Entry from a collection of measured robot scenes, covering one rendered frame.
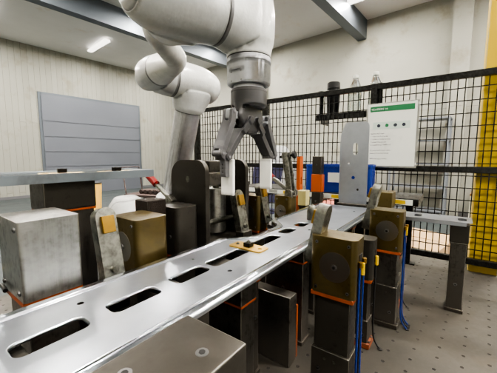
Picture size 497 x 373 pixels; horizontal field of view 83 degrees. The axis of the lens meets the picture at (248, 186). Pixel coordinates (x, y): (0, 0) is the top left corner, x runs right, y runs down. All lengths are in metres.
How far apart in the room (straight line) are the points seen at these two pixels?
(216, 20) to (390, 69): 7.02
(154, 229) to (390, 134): 1.21
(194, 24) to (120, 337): 0.46
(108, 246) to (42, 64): 10.29
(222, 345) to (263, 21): 0.53
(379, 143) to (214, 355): 1.36
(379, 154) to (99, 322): 1.36
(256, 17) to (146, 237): 0.46
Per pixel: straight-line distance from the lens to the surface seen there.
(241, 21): 0.58
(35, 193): 0.73
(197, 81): 1.12
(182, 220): 0.68
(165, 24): 0.53
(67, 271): 0.53
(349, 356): 0.67
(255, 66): 0.58
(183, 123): 1.16
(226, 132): 0.53
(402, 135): 1.51
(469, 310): 1.23
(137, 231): 0.57
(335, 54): 8.06
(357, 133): 1.26
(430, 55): 7.37
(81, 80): 11.00
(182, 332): 0.31
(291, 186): 1.06
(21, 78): 10.53
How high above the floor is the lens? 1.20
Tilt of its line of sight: 6 degrees down
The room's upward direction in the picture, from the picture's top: straight up
